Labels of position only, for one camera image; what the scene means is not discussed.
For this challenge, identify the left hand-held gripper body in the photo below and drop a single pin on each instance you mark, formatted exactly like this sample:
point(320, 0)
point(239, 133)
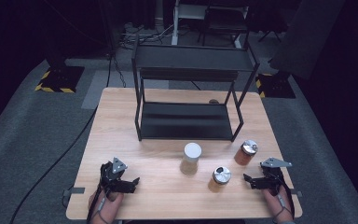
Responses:
point(113, 174)

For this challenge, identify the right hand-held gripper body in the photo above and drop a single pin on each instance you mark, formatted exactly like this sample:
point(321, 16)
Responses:
point(273, 175)

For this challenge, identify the silver-lid orange spice jar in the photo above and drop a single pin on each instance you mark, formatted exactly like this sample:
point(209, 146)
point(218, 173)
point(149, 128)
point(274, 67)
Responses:
point(220, 179)
point(245, 152)

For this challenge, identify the white-lid spice jar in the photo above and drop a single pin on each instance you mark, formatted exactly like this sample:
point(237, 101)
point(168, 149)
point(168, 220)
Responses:
point(191, 158)

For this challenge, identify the black two-tier metal rack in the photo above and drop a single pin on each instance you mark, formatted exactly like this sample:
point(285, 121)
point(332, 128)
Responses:
point(185, 121)

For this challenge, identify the person's left hand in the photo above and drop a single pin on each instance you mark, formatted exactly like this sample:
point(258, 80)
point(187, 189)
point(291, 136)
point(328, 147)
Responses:
point(107, 208)

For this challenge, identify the person's right hand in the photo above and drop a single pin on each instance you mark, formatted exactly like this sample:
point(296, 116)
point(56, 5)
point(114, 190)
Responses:
point(276, 207)

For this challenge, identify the grey table clamp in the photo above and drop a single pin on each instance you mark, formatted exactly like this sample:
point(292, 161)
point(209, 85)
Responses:
point(74, 191)
point(296, 193)

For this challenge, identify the yellow-black striped stand base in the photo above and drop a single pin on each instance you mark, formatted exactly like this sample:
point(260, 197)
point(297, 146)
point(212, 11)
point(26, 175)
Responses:
point(60, 79)
point(273, 85)

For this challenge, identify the dark grey panel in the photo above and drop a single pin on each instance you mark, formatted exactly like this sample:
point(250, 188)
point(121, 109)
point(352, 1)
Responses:
point(304, 37)

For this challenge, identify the black chair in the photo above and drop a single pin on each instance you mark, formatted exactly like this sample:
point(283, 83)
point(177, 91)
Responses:
point(223, 18)

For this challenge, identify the white metal stand frame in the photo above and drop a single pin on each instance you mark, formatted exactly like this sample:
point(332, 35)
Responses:
point(180, 18)

